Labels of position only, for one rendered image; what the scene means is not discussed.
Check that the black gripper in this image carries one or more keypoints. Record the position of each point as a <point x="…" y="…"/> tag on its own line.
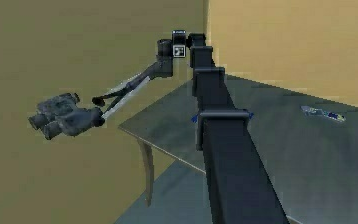
<point x="164" y="63"/>

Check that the dark grey binoculars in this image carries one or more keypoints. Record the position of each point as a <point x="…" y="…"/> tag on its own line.
<point x="63" y="115"/>

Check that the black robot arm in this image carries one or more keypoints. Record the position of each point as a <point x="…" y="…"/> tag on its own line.
<point x="230" y="146"/>

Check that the grey dining table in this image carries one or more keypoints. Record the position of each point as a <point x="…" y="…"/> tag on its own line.
<point x="287" y="143"/>

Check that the grey and blue flat object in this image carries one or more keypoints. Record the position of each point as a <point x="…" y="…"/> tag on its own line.
<point x="323" y="113"/>

